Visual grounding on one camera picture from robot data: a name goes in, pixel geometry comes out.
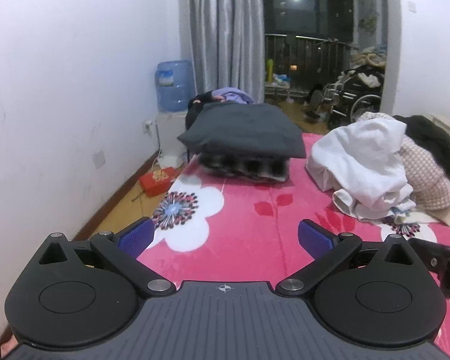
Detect wheelchair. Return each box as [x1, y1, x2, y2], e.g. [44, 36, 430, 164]
[305, 64, 385, 124]

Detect dark grey sweatpants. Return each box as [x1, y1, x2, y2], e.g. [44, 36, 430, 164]
[178, 102, 306, 158]

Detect white water dispenser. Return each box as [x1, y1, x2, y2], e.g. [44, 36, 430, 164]
[156, 111, 187, 169]

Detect red box on floor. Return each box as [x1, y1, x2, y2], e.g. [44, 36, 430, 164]
[139, 166, 177, 197]

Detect grey curtain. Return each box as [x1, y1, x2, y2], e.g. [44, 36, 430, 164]
[185, 0, 265, 103]

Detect folded blue striped clothes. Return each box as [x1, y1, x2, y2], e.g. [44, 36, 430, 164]
[197, 151, 290, 183]

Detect beige coat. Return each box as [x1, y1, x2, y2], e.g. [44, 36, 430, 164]
[410, 178, 450, 227]

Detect blue water jug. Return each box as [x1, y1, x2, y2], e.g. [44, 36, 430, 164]
[155, 60, 196, 112]

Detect white garment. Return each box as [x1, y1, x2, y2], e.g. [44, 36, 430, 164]
[305, 112, 416, 221]

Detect pink white knit sweater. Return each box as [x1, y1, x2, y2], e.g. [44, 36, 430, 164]
[399, 136, 450, 211]

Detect purple garment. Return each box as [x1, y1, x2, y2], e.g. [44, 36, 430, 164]
[211, 87, 254, 104]

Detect black garment on pile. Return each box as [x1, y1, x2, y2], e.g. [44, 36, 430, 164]
[393, 115, 450, 180]

